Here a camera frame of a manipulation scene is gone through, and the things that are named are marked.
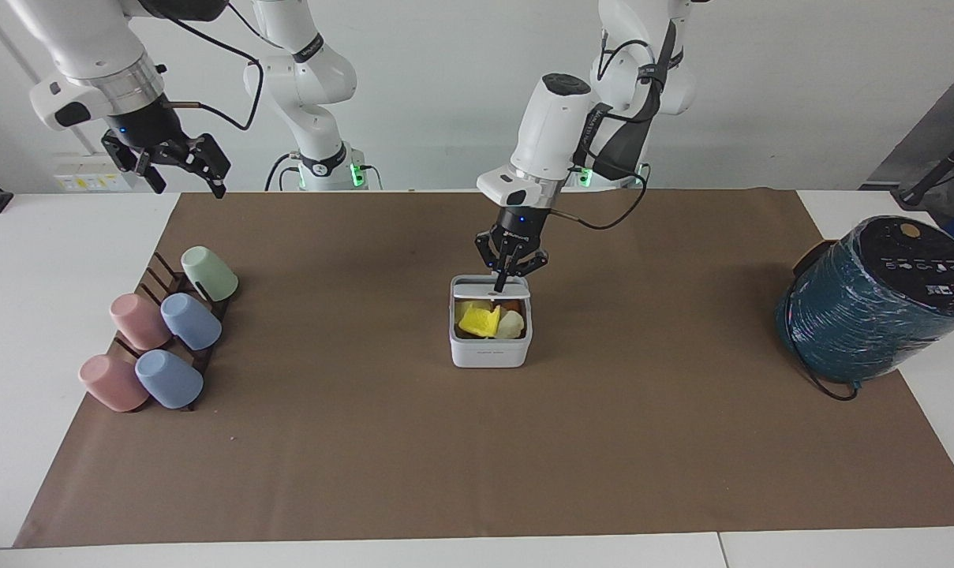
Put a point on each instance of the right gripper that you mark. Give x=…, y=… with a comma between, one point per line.
x=147, y=126

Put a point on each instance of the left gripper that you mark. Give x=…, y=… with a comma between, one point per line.
x=522, y=221

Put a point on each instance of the white trash can with lid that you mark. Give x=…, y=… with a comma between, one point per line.
x=490, y=353

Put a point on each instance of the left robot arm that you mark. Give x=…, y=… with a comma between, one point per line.
x=551, y=126

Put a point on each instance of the white crumpled paper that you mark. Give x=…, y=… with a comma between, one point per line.
x=511, y=325

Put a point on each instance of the yellow crumpled paper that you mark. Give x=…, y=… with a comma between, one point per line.
x=478, y=320

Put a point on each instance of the dark brown cup rack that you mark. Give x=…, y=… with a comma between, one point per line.
x=170, y=280

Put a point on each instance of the green cup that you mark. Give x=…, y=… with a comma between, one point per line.
x=211, y=274

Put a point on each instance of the blue cup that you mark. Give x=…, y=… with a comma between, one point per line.
x=169, y=380
x=192, y=322

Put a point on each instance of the pink cup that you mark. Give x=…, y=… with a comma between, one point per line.
x=112, y=383
x=137, y=322

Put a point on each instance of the white wall socket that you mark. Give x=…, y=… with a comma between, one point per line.
x=90, y=175

